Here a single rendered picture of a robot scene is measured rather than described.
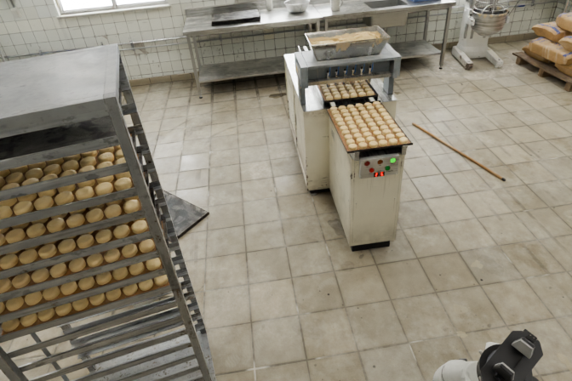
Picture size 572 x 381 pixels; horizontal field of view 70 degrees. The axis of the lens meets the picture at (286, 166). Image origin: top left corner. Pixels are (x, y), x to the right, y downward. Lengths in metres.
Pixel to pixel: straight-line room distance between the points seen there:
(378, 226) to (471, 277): 0.68
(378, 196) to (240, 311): 1.16
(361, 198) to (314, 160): 0.73
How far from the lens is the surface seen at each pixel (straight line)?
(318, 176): 3.38
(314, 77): 3.04
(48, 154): 1.25
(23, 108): 1.21
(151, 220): 1.34
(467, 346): 2.73
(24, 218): 1.38
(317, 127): 3.13
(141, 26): 6.07
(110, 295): 1.66
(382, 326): 2.70
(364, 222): 2.85
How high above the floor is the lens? 2.23
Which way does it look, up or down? 35 degrees down
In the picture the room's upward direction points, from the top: 5 degrees counter-clockwise
